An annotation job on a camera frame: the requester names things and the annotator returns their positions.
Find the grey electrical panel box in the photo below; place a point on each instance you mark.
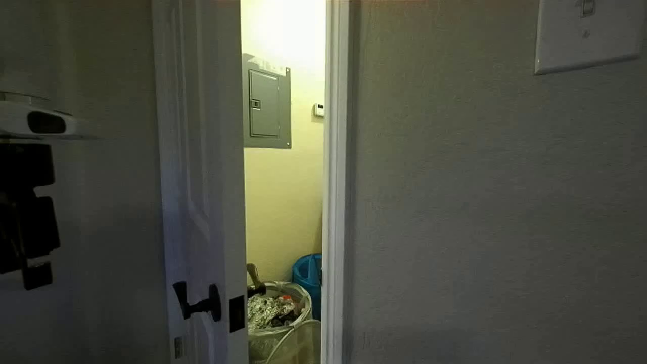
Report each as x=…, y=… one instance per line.
x=267, y=104

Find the white light switch plate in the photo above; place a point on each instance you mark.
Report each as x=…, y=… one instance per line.
x=587, y=38

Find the blue plastic bin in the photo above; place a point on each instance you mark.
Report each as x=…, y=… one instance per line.
x=308, y=275

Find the white door frame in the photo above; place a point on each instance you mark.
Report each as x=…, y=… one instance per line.
x=333, y=182

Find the small white thermostat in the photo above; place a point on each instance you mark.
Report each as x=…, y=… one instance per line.
x=318, y=111

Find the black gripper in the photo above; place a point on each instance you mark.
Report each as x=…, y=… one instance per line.
x=23, y=165

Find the black door latch plate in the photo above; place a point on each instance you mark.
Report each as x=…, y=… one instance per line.
x=236, y=314

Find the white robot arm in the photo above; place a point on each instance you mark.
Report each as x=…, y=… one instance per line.
x=17, y=118

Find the white panelled door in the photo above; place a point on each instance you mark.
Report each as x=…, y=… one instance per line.
x=198, y=135

